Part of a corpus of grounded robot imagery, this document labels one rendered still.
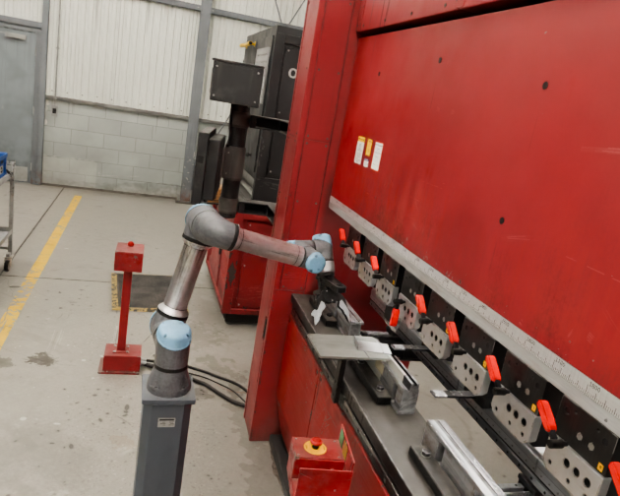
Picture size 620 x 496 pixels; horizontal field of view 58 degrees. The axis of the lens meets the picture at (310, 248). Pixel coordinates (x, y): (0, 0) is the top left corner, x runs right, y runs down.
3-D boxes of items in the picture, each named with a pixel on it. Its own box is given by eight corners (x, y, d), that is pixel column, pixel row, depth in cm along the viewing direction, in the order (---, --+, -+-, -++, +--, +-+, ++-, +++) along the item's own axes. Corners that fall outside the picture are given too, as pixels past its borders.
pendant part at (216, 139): (199, 189, 319) (207, 126, 310) (220, 192, 320) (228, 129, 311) (189, 204, 276) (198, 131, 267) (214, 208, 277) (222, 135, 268)
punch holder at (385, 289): (374, 292, 211) (382, 251, 207) (395, 294, 213) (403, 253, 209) (389, 308, 197) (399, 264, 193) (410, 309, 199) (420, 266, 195)
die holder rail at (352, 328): (317, 298, 284) (320, 280, 281) (328, 299, 285) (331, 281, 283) (346, 341, 237) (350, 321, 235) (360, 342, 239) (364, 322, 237)
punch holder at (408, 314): (394, 313, 192) (404, 268, 188) (416, 315, 195) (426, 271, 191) (412, 332, 178) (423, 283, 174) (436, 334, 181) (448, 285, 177)
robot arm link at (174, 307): (149, 349, 197) (198, 206, 189) (144, 332, 211) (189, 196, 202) (181, 355, 203) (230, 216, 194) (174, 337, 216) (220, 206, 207)
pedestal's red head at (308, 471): (285, 467, 184) (294, 419, 179) (333, 470, 186) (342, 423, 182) (291, 511, 165) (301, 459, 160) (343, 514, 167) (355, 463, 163)
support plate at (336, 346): (307, 336, 208) (307, 333, 208) (372, 339, 215) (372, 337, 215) (320, 358, 191) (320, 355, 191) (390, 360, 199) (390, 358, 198)
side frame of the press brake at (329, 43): (242, 415, 327) (307, -2, 269) (376, 416, 351) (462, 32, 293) (248, 441, 304) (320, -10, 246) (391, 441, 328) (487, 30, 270)
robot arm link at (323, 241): (307, 237, 223) (326, 236, 226) (309, 264, 221) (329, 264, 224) (314, 232, 216) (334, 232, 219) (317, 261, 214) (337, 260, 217)
